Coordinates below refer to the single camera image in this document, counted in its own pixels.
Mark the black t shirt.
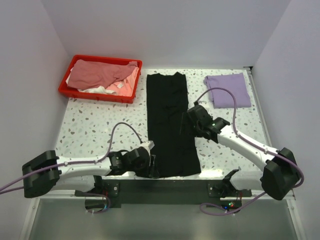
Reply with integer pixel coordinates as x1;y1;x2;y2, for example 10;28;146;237
146;72;201;178

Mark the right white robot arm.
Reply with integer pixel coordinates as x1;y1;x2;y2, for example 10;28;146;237
180;104;302;200

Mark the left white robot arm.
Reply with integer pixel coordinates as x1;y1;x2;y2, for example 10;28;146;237
22;146;160;199

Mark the folded lavender t shirt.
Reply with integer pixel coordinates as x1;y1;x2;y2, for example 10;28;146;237
203;73;252;109

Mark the light pink t shirt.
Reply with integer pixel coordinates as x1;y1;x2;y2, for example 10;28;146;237
105;67;139;97

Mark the dusty pink t shirt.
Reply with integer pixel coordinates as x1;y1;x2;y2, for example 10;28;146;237
67;59;138;90

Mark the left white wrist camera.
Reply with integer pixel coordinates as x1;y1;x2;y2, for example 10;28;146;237
140;140;155;151

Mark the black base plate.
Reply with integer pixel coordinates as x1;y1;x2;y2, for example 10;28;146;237
74;179;252;210

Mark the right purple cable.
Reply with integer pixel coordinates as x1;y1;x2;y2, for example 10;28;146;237
193;87;305;216

